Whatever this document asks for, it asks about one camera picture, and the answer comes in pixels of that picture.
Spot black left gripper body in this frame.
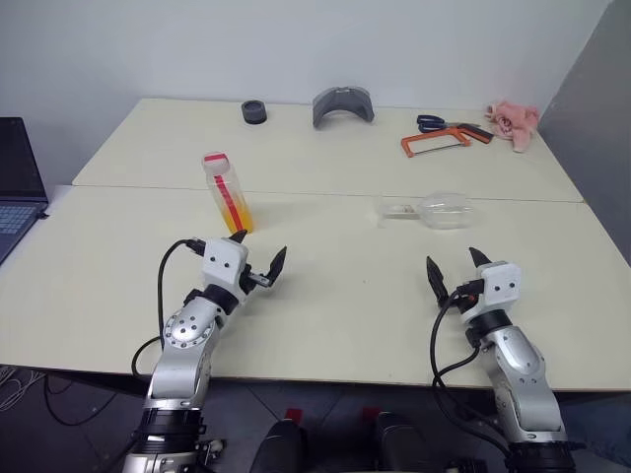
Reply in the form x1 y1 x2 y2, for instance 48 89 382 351
239 264 262 295

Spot dark laptop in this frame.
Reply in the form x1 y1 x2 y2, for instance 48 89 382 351
0 116 50 265

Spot black floor cable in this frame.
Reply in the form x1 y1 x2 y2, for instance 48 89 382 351
43 373 103 428

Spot grey curved visor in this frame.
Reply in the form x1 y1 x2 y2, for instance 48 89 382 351
312 86 375 131

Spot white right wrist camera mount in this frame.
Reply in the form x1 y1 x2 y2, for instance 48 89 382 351
480 262 523 314

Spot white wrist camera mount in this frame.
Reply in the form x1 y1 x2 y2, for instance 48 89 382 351
201 237 251 303
480 262 523 314

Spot orange hacksaw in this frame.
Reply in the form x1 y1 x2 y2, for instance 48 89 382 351
400 125 494 160

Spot blue handled scissors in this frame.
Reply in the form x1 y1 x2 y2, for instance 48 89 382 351
416 113 482 133

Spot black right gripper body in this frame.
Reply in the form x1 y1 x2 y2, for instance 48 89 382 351
448 279 484 314

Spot black round cap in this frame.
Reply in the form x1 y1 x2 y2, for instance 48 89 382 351
241 100 268 126

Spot dark rounded shape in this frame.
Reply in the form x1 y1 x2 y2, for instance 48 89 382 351
250 417 311 473
373 411 431 473

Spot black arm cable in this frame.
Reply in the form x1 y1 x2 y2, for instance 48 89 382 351
130 237 206 380
429 279 514 462

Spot white floor cables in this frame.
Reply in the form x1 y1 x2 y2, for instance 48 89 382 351
0 367 48 413

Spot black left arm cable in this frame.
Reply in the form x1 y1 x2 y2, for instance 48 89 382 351
130 237 206 380

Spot pink crumpled cloth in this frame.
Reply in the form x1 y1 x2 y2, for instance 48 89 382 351
484 100 540 154

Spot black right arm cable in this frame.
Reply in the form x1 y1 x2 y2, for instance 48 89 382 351
429 279 514 462

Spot white red bottle cap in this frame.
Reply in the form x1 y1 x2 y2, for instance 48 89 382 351
201 153 232 173

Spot plastic bottle with orange liquid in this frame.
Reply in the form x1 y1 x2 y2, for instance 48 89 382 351
200 152 256 236

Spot grey partition panel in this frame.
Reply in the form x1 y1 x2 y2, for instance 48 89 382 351
536 0 631 270

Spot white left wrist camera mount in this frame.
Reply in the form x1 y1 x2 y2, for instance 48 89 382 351
201 237 251 303

